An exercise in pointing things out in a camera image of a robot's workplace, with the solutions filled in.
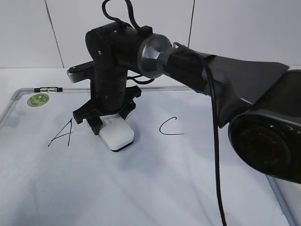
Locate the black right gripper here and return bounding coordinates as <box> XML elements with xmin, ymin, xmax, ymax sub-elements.
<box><xmin>73</xmin><ymin>79</ymin><xmax>142</xmax><ymax>135</ymax></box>

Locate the white whiteboard eraser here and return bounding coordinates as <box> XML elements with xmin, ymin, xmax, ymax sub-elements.
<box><xmin>99</xmin><ymin>114</ymin><xmax>134</xmax><ymax>152</ymax></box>

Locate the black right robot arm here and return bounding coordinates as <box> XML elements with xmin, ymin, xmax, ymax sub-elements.
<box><xmin>68</xmin><ymin>22</ymin><xmax>301</xmax><ymax>183</ymax></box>

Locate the green round magnet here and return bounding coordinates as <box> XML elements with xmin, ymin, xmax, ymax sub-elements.
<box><xmin>27</xmin><ymin>93</ymin><xmax>50</xmax><ymax>107</ymax></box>

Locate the black and silver marker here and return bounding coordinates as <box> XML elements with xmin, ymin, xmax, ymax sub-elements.
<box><xmin>34</xmin><ymin>87</ymin><xmax>63</xmax><ymax>93</ymax></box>

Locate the black cable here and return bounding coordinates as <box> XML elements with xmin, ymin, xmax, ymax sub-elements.
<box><xmin>101</xmin><ymin>0</ymin><xmax>228</xmax><ymax>226</ymax></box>

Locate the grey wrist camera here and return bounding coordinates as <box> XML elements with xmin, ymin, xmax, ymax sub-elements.
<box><xmin>67</xmin><ymin>61</ymin><xmax>94</xmax><ymax>83</ymax></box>

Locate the whiteboard with aluminium frame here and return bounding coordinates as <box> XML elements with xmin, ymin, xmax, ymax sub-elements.
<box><xmin>0</xmin><ymin>86</ymin><xmax>301</xmax><ymax>226</ymax></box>

